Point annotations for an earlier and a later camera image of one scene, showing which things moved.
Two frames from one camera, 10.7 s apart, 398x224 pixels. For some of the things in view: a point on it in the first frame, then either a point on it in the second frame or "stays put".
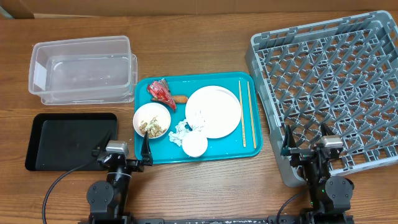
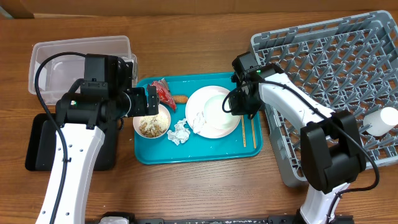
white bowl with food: (153, 118) stays put
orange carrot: (177, 99) stays put
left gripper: (137, 166) to (140, 107)
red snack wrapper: (159, 89) stays put
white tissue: (181, 129) stays put
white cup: (194, 145) to (382, 121)
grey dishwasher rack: (343, 73) stays put
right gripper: (301, 155) to (238, 109)
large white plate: (212, 111) stays put
